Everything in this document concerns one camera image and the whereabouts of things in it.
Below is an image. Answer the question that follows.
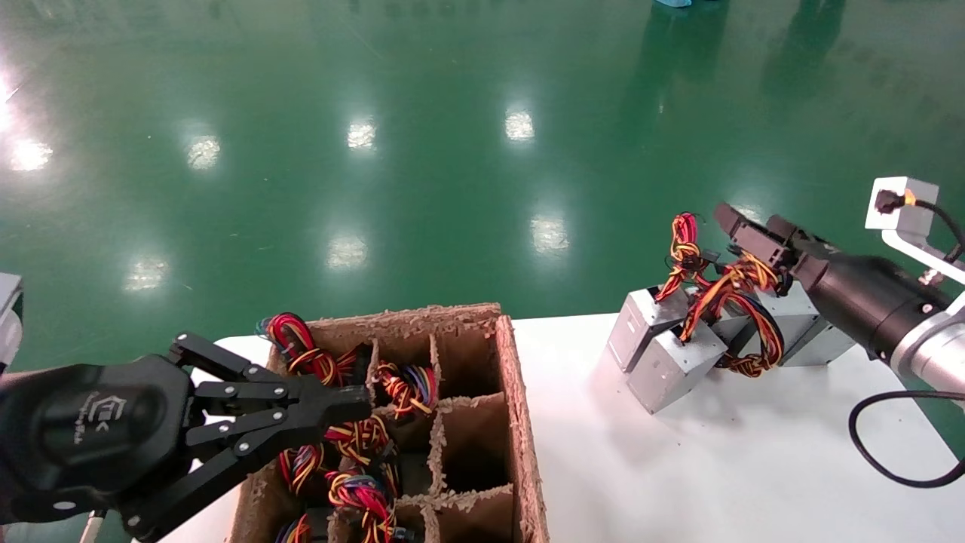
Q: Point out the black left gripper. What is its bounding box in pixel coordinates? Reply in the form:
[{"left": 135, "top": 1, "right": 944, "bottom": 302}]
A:
[{"left": 0, "top": 333, "right": 372, "bottom": 540}]

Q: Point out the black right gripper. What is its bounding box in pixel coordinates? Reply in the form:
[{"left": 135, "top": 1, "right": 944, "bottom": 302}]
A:
[{"left": 715, "top": 202, "right": 951, "bottom": 363}]

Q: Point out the cardboard box with dividers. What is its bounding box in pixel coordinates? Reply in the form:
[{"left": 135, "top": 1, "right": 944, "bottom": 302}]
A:
[{"left": 226, "top": 303, "right": 547, "bottom": 543}]

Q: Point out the thin black camera cable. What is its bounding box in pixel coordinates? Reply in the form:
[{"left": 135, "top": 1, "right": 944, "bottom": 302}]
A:
[{"left": 875, "top": 189, "right": 965, "bottom": 263}]

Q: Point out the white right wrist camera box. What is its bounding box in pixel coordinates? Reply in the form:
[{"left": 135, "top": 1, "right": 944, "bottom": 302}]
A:
[{"left": 865, "top": 176, "right": 965, "bottom": 286}]

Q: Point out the thick black looping cable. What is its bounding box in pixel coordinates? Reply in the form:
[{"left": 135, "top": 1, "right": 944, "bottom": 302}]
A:
[{"left": 848, "top": 391, "right": 965, "bottom": 489}]

